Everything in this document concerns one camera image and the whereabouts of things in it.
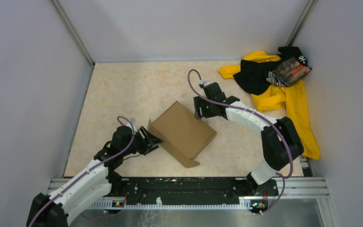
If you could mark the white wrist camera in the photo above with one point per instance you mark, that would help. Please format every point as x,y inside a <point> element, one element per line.
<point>131,124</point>
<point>203,84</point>

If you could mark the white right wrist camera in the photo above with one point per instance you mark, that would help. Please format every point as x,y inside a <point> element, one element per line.
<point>203,84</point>

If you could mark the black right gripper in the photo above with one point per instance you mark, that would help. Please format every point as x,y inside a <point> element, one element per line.
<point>199,102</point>

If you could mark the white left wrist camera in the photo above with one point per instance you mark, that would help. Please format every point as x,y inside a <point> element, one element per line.
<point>131,124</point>

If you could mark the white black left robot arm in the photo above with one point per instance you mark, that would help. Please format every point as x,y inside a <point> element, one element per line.
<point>60,207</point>

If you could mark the black cloth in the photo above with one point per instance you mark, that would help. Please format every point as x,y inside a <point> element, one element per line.
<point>252,75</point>

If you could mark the brown cardboard box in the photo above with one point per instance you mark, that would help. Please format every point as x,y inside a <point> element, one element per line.
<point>184,136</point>

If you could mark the aluminium frame rail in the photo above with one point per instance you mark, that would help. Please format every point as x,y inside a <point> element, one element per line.
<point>298,189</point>

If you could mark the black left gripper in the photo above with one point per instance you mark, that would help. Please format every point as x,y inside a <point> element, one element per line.
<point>151,140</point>

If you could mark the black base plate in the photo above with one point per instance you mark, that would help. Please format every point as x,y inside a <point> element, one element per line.
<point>190,190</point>

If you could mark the patterned grey pouch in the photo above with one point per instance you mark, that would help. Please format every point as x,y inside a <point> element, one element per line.
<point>289,71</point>

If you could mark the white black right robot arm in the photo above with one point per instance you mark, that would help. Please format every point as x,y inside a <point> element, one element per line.
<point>280,141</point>

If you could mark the yellow cloth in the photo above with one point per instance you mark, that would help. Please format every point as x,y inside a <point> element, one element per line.
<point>293,99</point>

